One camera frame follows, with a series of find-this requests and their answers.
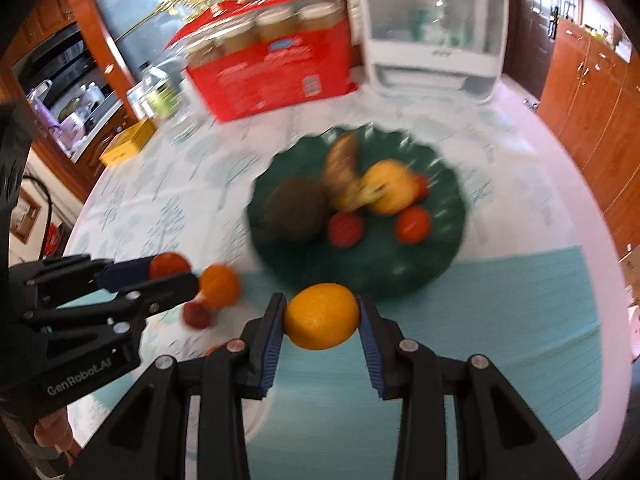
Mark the green label glass bottle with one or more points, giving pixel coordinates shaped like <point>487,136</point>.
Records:
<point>157,92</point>

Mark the wooden picture frame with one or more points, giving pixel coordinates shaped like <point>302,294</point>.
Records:
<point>25,215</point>

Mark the red lychee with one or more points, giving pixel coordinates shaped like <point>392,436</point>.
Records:
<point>195,316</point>
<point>345,228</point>

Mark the wooden kitchen counter cabinet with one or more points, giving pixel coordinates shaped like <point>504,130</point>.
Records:
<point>85,175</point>

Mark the red tomato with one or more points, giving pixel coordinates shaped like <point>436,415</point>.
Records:
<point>422,186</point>
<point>413,225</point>
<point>167,264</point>

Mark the brown spotted banana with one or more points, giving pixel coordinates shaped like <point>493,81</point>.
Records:
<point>340,165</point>

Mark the white countertop appliance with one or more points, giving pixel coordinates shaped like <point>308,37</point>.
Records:
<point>430,50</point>

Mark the dark green scalloped plate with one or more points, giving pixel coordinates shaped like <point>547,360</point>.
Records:
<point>400,270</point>

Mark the red paper cup package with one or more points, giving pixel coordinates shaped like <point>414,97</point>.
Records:
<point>270,75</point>

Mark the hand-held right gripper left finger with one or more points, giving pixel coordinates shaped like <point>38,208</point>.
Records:
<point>272,345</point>

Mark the round orange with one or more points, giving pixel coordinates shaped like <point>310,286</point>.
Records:
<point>220,285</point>

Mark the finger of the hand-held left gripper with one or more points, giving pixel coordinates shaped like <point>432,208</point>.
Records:
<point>150,295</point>
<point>125,272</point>

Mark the orange with stem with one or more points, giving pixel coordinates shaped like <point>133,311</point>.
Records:
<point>322,317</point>

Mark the small yellow orange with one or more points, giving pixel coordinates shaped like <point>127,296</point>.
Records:
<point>212,349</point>

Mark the yellow tin box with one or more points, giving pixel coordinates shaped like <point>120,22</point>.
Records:
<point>127,142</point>

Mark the clear drinking glass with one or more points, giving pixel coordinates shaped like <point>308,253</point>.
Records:
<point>182,115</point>

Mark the wooden side cabinet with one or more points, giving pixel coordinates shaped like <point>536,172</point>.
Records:
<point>595,125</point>

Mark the large yellow citrus fruit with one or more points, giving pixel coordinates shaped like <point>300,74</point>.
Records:
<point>390,185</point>

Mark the dark brown avocado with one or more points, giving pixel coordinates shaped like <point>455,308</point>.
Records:
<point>295,210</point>

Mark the person's left hand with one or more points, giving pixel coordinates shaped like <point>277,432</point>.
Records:
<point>52,430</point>

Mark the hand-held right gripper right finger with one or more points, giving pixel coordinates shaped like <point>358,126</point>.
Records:
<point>372,355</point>

